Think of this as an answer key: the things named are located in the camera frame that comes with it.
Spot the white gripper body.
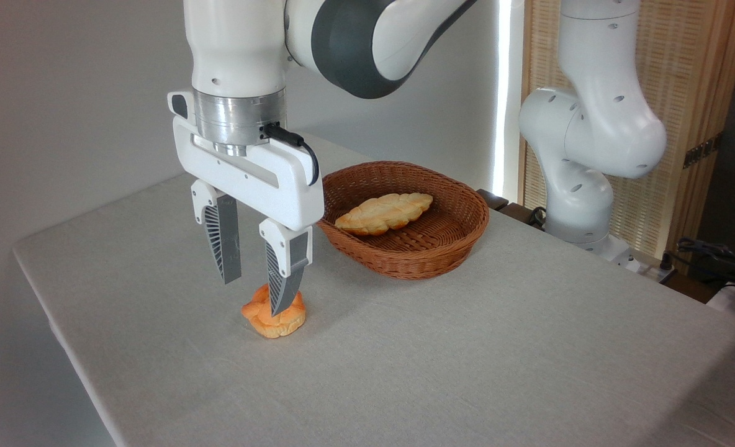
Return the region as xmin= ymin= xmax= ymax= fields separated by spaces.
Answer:
xmin=168 ymin=91 xmax=325 ymax=232

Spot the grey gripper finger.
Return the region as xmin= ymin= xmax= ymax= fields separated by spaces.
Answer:
xmin=191 ymin=179 xmax=243 ymax=286
xmin=259 ymin=218 xmax=313 ymax=318

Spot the round knotted bread bun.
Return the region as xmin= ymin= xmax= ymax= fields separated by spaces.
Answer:
xmin=241 ymin=284 xmax=307 ymax=339

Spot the long braided bread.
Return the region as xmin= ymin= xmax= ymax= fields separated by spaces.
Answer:
xmin=335 ymin=192 xmax=434 ymax=237

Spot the brown wicker basket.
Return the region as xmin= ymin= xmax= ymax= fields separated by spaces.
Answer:
xmin=318 ymin=161 xmax=490 ymax=281

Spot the grey tablecloth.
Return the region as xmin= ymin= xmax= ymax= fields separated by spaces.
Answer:
xmin=12 ymin=133 xmax=735 ymax=447

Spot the dark wooden furniture edge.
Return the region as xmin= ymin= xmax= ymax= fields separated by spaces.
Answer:
xmin=476 ymin=189 xmax=548 ymax=232

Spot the black screen hinge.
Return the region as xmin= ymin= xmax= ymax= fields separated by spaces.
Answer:
xmin=683 ymin=133 xmax=724 ymax=169

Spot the wooden slatted folding screen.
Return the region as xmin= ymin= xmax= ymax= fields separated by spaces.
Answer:
xmin=520 ymin=0 xmax=735 ymax=275

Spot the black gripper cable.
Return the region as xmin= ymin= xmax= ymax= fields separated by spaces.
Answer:
xmin=261 ymin=123 xmax=320 ymax=187

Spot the black cable bundle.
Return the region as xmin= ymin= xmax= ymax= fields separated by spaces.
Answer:
xmin=675 ymin=235 xmax=735 ymax=294

